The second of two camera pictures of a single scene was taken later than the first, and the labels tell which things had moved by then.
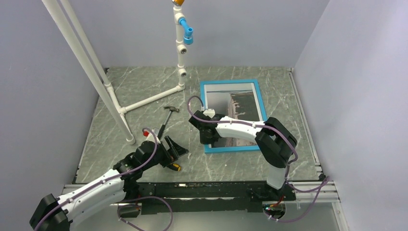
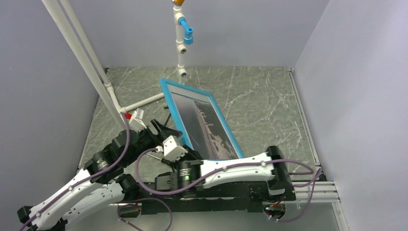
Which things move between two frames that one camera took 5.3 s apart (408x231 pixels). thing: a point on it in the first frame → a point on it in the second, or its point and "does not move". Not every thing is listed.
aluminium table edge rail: (322, 190) does not move
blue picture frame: (214, 150) → (164, 82)
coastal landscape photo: (236, 100) → (207, 133)
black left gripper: (176, 151) → (163, 130)
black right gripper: (205, 141) → (191, 154)
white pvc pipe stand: (93, 69) does not move
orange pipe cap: (179, 3) does not move
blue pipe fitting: (188, 37) does not move
